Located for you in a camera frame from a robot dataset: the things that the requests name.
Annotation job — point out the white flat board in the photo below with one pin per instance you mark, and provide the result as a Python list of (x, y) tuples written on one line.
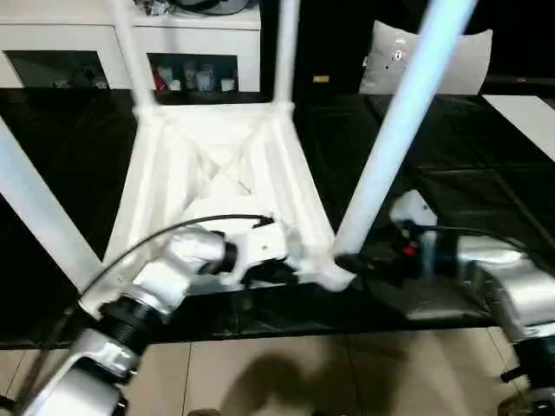
[(524, 121)]

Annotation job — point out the crumpled patterned bag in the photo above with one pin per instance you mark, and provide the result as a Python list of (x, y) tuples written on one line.
[(149, 6)]

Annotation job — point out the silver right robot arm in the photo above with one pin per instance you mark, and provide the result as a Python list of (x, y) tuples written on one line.
[(511, 286)]

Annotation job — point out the grey pillow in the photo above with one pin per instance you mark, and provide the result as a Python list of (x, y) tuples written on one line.
[(459, 65)]

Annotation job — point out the white plastic table top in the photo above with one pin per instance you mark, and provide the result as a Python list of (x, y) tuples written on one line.
[(152, 182)]

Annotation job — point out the black cabinet with gold label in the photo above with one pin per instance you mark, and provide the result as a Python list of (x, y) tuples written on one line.
[(329, 43)]

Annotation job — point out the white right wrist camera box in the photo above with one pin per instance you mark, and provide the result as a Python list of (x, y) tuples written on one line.
[(412, 208)]

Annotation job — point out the white sideboard with glass doors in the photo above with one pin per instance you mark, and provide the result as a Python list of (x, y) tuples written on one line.
[(43, 39)]

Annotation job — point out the black mat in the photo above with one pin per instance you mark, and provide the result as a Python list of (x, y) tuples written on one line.
[(477, 173)]

